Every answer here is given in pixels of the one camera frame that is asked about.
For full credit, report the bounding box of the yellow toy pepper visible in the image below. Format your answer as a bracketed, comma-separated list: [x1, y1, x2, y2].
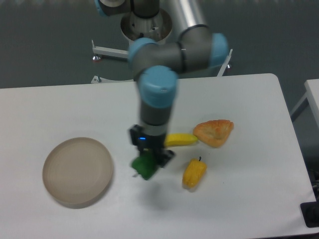
[182, 156, 207, 189]

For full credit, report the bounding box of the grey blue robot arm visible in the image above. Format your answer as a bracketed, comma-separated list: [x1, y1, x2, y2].
[95, 0, 228, 168]

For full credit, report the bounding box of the toy pastry bread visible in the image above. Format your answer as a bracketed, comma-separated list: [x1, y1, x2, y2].
[193, 119, 234, 148]

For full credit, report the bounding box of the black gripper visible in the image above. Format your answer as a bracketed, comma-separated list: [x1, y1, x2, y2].
[129, 124, 175, 168]

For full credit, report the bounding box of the beige round plate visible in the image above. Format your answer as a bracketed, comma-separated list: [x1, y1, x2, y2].
[42, 137, 114, 209]

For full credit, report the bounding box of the white side table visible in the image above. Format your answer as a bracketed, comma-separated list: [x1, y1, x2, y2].
[290, 79, 319, 125]

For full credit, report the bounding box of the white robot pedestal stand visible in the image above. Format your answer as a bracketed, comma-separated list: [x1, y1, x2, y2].
[92, 0, 229, 81]

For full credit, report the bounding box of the black device at table edge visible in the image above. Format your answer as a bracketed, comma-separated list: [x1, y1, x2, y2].
[300, 201, 319, 228]

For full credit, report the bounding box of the green toy pepper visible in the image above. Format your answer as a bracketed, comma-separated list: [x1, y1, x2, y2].
[131, 152, 158, 180]

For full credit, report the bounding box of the yellow toy banana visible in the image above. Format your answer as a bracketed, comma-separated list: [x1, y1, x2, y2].
[164, 133, 198, 147]

